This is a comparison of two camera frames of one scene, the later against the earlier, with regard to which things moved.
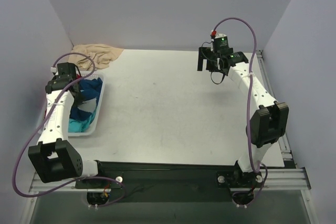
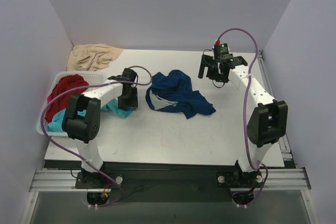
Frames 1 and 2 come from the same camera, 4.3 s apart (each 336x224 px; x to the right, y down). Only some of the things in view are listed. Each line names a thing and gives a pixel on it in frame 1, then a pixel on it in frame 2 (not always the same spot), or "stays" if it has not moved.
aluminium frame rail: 279,179 stays
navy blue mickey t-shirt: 90,88 to 176,86
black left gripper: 77,94 to 127,100
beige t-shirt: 89,56 stays
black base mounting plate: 149,181 stays
